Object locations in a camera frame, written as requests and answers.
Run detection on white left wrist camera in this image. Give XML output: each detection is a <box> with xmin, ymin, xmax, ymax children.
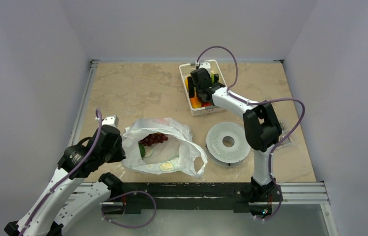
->
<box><xmin>102</xmin><ymin>115</ymin><xmax>119</xmax><ymax>128</ymax></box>

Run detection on dark red fake grapes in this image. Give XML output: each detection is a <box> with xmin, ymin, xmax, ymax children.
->
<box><xmin>138</xmin><ymin>133</ymin><xmax>169</xmax><ymax>147</ymax></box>

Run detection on clear plastic screw box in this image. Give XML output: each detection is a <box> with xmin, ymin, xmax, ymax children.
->
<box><xmin>278</xmin><ymin>121</ymin><xmax>292</xmax><ymax>148</ymax></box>

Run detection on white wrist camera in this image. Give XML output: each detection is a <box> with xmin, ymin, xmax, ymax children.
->
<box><xmin>102</xmin><ymin>115</ymin><xmax>119</xmax><ymax>128</ymax></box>
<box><xmin>196</xmin><ymin>61</ymin><xmax>212</xmax><ymax>76</ymax></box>

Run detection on white round fake fruit slice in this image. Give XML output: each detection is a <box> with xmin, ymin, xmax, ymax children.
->
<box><xmin>160</xmin><ymin>162</ymin><xmax>175</xmax><ymax>172</ymax></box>

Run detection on white round perforated plate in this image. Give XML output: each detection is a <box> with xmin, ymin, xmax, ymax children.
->
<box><xmin>205</xmin><ymin>122</ymin><xmax>251</xmax><ymax>168</ymax></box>

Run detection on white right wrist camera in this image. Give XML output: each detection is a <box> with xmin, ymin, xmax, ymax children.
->
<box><xmin>196</xmin><ymin>61</ymin><xmax>212</xmax><ymax>76</ymax></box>

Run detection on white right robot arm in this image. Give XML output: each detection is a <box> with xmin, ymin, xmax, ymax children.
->
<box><xmin>187</xmin><ymin>67</ymin><xmax>282</xmax><ymax>200</ymax></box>

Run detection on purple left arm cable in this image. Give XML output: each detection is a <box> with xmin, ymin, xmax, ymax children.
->
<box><xmin>18</xmin><ymin>109</ymin><xmax>157</xmax><ymax>236</ymax></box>

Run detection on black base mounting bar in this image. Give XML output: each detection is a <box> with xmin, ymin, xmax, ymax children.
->
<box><xmin>108</xmin><ymin>182</ymin><xmax>283</xmax><ymax>218</ymax></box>

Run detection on aluminium table edge rail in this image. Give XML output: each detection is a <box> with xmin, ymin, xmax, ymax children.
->
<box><xmin>68</xmin><ymin>59</ymin><xmax>100</xmax><ymax>147</ymax></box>

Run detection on white plastic bag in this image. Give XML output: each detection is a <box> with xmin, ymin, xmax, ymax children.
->
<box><xmin>121</xmin><ymin>118</ymin><xmax>208</xmax><ymax>177</ymax></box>

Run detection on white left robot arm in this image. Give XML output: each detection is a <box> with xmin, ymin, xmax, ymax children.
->
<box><xmin>4</xmin><ymin>121</ymin><xmax>125</xmax><ymax>236</ymax></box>

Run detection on green fake leaf fruit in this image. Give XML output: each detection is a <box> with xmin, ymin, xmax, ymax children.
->
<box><xmin>138</xmin><ymin>143</ymin><xmax>146</xmax><ymax>158</ymax></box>

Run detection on yellow fake fruit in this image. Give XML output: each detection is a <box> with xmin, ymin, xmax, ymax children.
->
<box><xmin>184</xmin><ymin>77</ymin><xmax>189</xmax><ymax>92</ymax></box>

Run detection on aluminium front frame rail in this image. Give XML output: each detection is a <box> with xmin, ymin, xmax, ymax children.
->
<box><xmin>64</xmin><ymin>182</ymin><xmax>330</xmax><ymax>206</ymax></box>

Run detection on white perforated plastic basket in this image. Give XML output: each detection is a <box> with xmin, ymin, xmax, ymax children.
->
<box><xmin>179</xmin><ymin>59</ymin><xmax>226</xmax><ymax>116</ymax></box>

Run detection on orange fake papaya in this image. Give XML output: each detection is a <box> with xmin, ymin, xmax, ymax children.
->
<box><xmin>189</xmin><ymin>96</ymin><xmax>202</xmax><ymax>109</ymax></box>

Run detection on red fake apple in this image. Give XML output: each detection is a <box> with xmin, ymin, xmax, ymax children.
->
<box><xmin>202</xmin><ymin>102</ymin><xmax>212</xmax><ymax>107</ymax></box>

